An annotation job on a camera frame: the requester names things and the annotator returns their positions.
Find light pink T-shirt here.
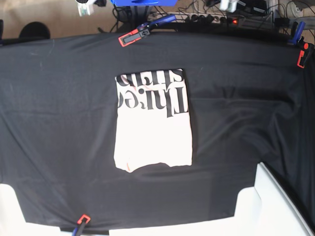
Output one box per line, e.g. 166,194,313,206
114,69,192,173

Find white power strip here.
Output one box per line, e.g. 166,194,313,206
184,14,238,25

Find orange clamp at right edge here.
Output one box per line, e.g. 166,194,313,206
297,43,310,68

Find black table cloth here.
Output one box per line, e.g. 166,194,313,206
0,32,315,232

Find blue clamp at front edge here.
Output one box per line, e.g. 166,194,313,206
72,214,91,236

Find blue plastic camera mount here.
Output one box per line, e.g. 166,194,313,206
111,0,177,6

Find orange black clamp, blue handles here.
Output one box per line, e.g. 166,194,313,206
118,14,176,47

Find blue clamp handle right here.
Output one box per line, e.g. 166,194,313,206
291,21,306,45

